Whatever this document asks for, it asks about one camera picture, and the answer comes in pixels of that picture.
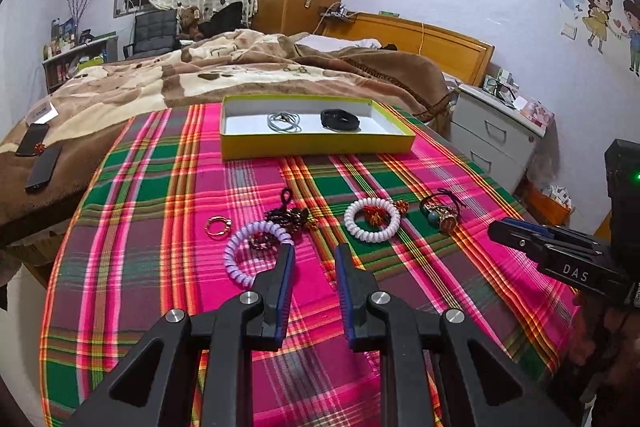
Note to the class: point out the white card on bed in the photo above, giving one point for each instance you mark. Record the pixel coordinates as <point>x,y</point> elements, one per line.
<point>41,113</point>

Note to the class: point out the brown teddy bear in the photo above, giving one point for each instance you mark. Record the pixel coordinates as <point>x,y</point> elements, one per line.
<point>189,24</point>

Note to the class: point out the black office chair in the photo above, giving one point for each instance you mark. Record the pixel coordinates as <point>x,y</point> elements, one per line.
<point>155,33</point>

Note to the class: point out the black smart wristband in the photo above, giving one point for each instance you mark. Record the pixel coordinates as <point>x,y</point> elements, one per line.
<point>339,120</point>

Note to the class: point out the yellow-green shallow box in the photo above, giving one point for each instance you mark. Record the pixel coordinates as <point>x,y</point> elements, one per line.
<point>261,126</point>

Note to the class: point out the brown plush blanket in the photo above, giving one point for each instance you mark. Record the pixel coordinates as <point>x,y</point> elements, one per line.
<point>95,104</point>

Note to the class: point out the cartoon girl wall sticker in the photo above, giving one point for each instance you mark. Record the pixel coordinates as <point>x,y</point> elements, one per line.
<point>598,22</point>

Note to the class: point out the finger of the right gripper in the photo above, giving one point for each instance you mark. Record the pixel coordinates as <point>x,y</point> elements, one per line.
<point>535,247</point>
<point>525,229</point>

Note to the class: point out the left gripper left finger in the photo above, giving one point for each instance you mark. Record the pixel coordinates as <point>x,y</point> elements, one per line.
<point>154,383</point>

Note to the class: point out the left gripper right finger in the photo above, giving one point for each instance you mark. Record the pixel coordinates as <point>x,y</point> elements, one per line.
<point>435,368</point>

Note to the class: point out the black phone with red charm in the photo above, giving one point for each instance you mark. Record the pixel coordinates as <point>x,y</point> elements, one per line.
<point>32,142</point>

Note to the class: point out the wooden headboard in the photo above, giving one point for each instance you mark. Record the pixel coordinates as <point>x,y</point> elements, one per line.
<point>458,55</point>

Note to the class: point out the white pillow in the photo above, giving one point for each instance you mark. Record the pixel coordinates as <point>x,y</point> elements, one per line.
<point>326,44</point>

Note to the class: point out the grey desk shelf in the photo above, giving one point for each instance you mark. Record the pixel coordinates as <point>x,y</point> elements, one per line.
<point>60,68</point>

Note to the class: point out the orange bin with tissues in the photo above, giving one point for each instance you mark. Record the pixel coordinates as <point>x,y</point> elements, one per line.
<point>543,209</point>

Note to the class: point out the white bedside drawer cabinet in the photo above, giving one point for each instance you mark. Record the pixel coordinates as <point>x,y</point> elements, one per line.
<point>497,138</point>

